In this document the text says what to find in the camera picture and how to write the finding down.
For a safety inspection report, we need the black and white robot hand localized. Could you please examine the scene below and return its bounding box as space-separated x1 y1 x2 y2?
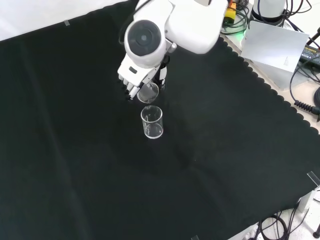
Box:
119 54 171 101

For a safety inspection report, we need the clear glass beaker with spout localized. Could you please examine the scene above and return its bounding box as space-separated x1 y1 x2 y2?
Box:
136 82 160 104

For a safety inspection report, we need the clear tall glass beaker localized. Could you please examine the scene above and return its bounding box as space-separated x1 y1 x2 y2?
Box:
140 105 164 140

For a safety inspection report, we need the yellow stop button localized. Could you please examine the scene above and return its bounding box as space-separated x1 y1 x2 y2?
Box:
222 1 237 26

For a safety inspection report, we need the black bench cloth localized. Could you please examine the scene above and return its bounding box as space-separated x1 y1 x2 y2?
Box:
0 0 320 240

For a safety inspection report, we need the pale board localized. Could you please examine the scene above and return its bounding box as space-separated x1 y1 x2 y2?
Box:
240 19 310 74

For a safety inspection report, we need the black power supply box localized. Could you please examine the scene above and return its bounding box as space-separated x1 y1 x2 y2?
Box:
299 41 320 67

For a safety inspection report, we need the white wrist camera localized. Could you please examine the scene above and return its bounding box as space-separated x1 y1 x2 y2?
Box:
117 52 158 87

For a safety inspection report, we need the black coiled cable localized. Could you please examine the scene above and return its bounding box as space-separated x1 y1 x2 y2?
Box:
289 61 320 116

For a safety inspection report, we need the black cable loop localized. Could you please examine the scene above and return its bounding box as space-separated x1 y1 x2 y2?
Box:
257 211 289 240

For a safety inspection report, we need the white metal bracket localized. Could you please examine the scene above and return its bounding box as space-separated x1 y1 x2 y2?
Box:
296 186 320 234

